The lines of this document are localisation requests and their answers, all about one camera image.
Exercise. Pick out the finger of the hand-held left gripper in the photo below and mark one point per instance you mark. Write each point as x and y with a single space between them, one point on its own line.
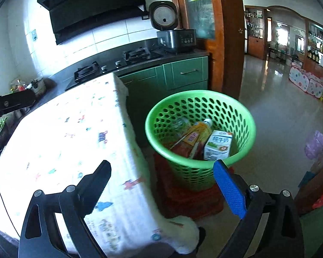
13 102

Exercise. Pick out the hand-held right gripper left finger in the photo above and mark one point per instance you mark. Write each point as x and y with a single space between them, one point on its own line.
95 188

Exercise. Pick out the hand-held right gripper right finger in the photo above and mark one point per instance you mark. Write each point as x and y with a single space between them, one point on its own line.
230 190

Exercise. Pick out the green plastic basket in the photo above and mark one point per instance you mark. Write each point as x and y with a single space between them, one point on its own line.
193 177

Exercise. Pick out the white green milk carton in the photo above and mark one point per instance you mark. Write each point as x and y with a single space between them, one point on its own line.
218 145

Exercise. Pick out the yellow snack packet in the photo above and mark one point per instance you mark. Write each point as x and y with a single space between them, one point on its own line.
195 137

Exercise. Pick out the red plastic stool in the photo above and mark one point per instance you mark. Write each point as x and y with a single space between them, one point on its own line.
188 201

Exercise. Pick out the printed white tablecloth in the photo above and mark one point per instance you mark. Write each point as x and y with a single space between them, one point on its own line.
70 139

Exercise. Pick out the cardboard box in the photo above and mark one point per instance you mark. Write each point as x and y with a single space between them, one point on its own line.
320 165

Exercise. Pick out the pink plastic bag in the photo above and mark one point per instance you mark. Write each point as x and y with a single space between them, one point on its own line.
315 145

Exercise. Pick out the black gas stove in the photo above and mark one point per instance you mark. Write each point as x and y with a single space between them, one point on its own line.
113 64

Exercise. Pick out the black range hood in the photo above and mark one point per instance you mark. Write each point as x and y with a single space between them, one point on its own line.
91 8

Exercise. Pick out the green kitchen cabinet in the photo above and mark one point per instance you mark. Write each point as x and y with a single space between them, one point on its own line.
183 72

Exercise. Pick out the pink polka-dot boxes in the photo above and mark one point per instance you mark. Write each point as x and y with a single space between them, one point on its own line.
306 82

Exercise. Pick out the wooden glass door cabinet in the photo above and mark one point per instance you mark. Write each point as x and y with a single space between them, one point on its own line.
228 45

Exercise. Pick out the wooden display cabinet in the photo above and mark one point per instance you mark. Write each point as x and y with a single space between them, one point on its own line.
257 40

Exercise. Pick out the black rice cooker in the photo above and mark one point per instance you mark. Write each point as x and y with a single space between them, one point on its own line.
175 40

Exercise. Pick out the display shelf with bottles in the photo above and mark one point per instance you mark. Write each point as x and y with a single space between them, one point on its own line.
316 48

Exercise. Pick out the green wall hook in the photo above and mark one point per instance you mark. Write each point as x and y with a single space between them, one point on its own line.
35 35

